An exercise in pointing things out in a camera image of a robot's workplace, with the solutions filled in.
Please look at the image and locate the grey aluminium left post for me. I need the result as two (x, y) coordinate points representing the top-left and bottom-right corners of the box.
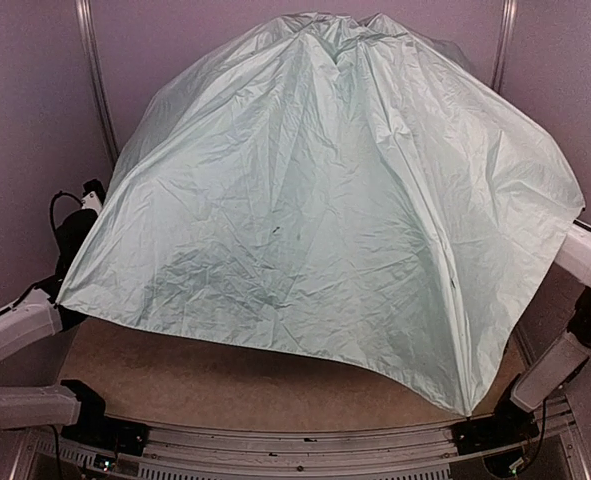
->
(75, 0), (120, 167)

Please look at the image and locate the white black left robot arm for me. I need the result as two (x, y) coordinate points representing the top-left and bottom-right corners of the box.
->
(0, 179), (106, 431)

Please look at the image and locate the mint green black umbrella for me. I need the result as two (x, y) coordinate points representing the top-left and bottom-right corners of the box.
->
(58, 13), (585, 416)

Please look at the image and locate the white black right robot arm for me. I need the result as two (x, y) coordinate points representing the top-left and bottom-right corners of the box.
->
(494, 220), (591, 420)

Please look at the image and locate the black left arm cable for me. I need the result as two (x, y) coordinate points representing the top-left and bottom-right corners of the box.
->
(48, 188), (84, 251)

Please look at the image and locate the grey aluminium frame post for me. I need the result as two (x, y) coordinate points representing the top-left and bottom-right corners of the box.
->
(491, 0), (518, 94)

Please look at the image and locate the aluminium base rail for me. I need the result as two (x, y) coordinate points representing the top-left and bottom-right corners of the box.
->
(8, 396), (591, 479)

